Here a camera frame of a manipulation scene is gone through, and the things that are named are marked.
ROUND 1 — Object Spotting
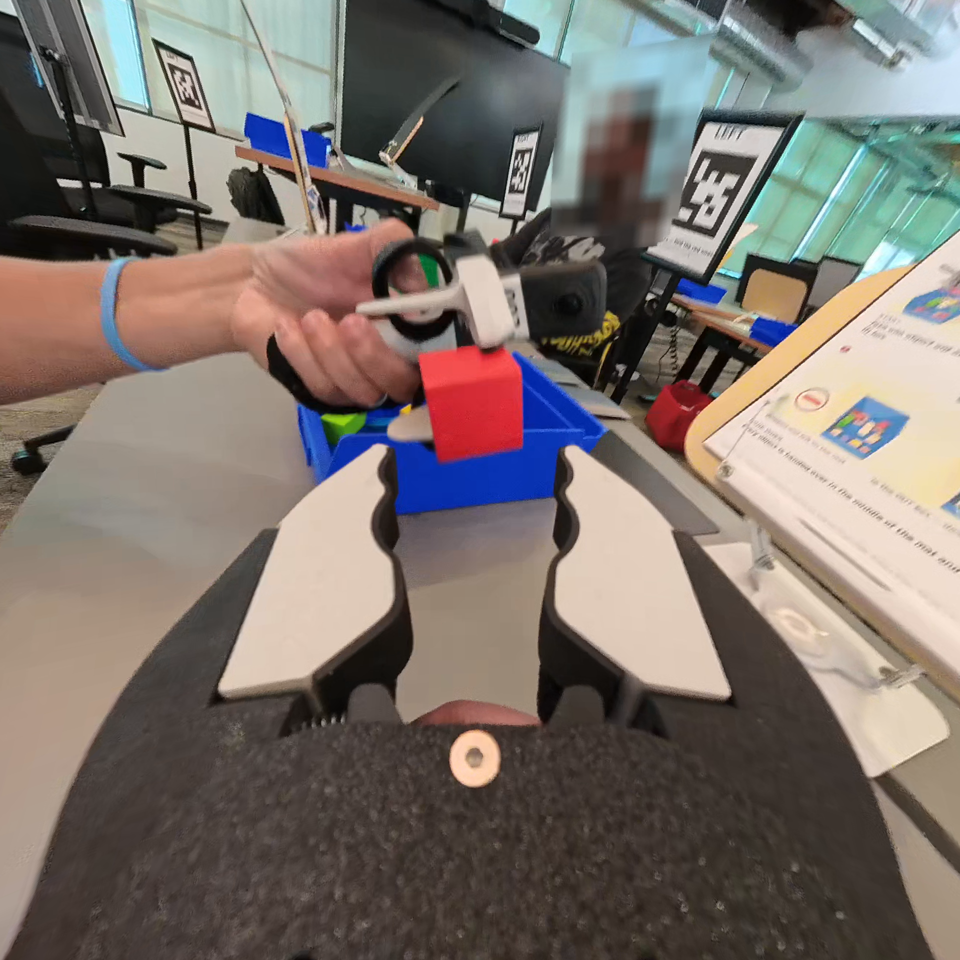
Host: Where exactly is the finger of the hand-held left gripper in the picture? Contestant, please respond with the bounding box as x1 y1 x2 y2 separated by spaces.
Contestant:
386 408 439 447

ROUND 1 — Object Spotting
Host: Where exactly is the person's left forearm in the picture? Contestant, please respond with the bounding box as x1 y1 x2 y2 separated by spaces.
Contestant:
0 248 249 406

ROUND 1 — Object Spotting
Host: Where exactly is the white board stand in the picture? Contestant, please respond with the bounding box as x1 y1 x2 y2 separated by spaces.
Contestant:
705 533 949 778

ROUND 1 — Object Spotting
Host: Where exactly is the blue wristband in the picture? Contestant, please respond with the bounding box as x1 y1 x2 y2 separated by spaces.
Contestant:
101 255 163 376

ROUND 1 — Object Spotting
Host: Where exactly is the green wooden block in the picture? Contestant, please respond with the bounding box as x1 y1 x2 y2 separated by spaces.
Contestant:
320 408 372 444

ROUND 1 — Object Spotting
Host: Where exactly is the grey desk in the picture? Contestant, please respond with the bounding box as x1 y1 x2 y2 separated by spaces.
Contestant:
0 218 960 960

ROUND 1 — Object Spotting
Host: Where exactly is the black monitor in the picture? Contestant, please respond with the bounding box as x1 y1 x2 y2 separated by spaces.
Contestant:
338 0 571 204

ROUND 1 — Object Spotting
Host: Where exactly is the black office chair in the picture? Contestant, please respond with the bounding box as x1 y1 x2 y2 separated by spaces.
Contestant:
0 143 214 259

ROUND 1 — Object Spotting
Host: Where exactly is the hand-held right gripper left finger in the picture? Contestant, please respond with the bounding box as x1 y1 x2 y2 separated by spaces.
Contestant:
218 446 414 709

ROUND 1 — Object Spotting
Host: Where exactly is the small tag board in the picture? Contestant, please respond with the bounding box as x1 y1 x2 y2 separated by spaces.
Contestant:
503 125 544 223
150 38 216 133

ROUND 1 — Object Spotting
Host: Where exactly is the red wooden block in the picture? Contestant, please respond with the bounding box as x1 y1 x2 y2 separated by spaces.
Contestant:
417 345 526 463

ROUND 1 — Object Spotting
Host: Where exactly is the large tag board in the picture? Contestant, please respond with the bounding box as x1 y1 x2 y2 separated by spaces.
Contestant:
653 108 804 279

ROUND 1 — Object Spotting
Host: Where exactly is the wooden table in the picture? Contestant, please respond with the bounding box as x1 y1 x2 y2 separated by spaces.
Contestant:
236 143 441 226

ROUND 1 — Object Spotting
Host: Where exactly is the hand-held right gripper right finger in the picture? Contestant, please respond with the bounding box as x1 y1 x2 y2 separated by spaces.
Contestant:
537 446 733 709

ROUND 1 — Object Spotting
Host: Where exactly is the red bag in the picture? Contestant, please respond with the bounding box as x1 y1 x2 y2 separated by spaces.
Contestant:
648 380 714 451

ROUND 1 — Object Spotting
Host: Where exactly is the instruction sheet board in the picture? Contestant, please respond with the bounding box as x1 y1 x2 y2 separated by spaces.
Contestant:
686 225 960 699

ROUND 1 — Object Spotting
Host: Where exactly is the small blue plastic bin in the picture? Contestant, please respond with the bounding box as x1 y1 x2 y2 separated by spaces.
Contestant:
243 113 331 169

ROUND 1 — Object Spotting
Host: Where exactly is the person's left hand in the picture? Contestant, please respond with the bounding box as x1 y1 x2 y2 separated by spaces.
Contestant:
233 222 451 409

